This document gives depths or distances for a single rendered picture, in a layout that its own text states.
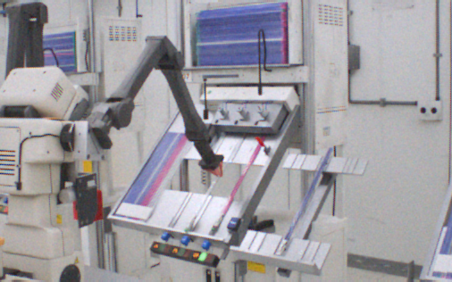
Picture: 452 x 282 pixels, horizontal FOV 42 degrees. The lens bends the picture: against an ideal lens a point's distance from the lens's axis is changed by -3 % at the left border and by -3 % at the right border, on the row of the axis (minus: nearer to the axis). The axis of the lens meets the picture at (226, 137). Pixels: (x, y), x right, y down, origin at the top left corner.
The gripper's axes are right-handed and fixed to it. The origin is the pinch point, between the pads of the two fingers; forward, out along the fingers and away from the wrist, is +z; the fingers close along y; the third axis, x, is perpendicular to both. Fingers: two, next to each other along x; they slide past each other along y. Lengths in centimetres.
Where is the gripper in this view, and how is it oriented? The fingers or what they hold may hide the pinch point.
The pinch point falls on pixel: (219, 174)
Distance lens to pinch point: 254.9
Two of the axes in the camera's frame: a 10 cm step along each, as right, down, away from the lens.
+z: 4.1, 7.2, 5.7
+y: -7.8, -0.4, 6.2
